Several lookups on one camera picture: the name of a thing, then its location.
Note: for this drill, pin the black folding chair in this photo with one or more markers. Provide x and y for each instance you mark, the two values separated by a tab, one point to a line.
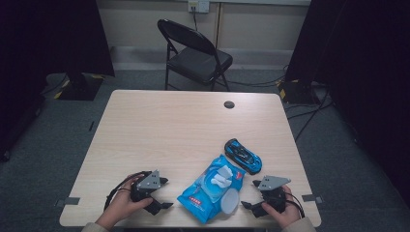
199	61

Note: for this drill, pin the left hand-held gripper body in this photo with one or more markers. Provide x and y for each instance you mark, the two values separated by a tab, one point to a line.
146	193

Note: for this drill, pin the white wall socket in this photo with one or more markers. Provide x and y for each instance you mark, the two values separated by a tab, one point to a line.
203	6

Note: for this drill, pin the person's right hand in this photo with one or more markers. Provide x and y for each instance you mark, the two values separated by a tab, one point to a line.
290	214

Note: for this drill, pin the white wet wipe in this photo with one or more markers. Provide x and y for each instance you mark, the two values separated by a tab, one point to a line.
222	175

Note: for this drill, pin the blue wet wipes pack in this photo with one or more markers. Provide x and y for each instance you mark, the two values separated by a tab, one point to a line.
196	201

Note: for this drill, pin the person's left hand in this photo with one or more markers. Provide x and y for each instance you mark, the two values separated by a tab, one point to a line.
121	208

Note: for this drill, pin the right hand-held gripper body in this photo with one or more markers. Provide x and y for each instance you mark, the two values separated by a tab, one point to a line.
274	183

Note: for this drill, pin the blue toy car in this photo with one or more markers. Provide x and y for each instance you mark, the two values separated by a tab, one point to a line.
243	156

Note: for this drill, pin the black stand base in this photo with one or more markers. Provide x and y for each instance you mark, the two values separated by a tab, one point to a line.
80	88
296	93

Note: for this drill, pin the black curtain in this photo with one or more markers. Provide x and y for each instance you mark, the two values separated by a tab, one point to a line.
361	64
48	38

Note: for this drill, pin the grey tape piece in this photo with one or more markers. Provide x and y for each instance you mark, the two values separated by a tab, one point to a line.
69	201
311	198

